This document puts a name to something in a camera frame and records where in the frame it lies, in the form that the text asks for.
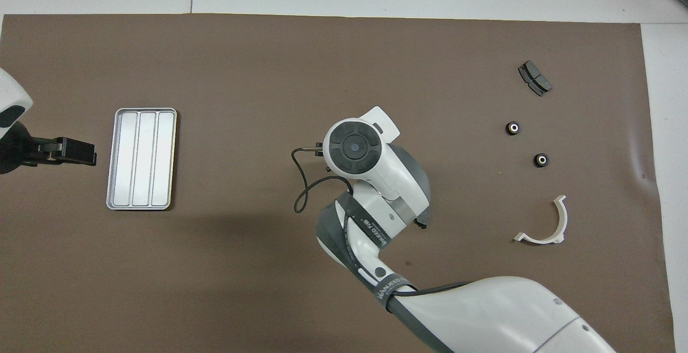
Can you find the large black bearing gear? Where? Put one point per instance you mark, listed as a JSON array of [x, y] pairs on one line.
[[541, 160], [513, 127]]

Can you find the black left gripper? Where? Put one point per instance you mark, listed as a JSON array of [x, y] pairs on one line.
[[21, 151]]

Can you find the silver metal tray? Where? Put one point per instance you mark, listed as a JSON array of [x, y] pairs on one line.
[[142, 159]]

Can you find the white curved plastic bracket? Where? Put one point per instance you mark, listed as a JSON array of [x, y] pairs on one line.
[[543, 239]]

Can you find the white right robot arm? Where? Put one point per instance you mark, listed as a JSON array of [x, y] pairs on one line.
[[484, 315]]

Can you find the brown table mat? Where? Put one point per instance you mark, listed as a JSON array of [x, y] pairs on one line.
[[269, 63]]

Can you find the long grey brake pad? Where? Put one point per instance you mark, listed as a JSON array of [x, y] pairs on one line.
[[423, 224]]

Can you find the short grey brake pad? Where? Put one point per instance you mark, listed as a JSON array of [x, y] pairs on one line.
[[535, 78]]

